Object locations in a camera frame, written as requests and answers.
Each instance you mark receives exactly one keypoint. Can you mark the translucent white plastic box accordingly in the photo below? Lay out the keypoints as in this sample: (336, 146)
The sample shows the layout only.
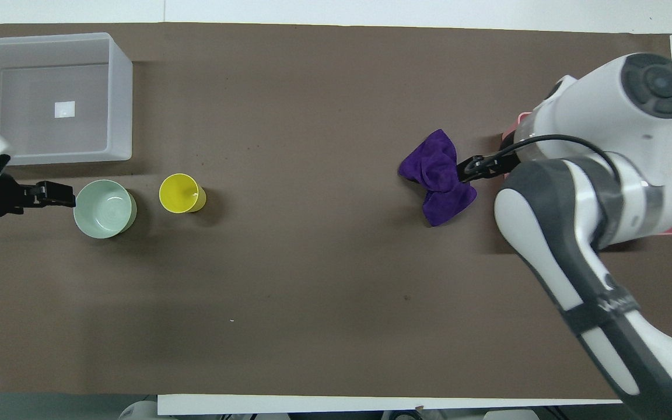
(119, 105)

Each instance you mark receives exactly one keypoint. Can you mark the purple cloth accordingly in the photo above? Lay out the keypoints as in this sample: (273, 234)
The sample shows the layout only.
(440, 175)

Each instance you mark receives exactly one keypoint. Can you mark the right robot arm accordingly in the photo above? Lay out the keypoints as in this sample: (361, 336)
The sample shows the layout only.
(587, 116)

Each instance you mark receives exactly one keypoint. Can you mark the mint green bowl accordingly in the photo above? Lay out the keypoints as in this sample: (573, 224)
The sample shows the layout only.
(104, 209)

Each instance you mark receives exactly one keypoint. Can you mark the yellow cup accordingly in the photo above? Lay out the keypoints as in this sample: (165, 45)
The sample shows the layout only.
(178, 192)

